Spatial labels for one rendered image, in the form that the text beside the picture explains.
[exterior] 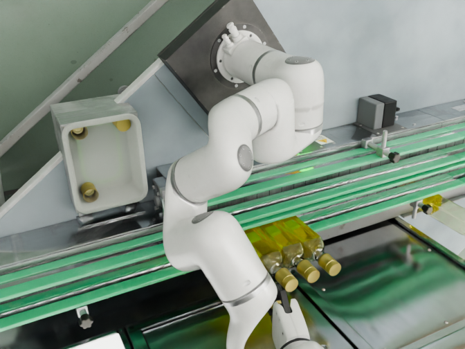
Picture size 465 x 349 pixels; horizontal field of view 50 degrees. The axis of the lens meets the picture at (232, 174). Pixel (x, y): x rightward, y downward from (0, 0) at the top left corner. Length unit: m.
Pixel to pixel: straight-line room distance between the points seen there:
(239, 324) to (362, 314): 0.59
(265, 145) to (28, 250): 0.61
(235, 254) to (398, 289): 0.76
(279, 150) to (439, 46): 0.95
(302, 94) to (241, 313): 0.43
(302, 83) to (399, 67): 0.73
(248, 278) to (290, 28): 0.80
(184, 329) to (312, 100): 0.60
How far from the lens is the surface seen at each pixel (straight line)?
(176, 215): 0.81
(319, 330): 1.20
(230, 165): 0.72
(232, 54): 1.17
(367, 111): 1.54
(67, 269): 1.17
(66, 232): 1.26
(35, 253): 1.20
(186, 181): 0.79
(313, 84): 0.97
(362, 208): 1.49
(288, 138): 0.92
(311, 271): 1.13
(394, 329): 1.29
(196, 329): 1.20
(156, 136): 1.27
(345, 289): 1.38
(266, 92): 0.87
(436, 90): 1.80
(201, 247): 0.72
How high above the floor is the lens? 1.88
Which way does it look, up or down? 54 degrees down
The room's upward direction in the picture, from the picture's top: 132 degrees clockwise
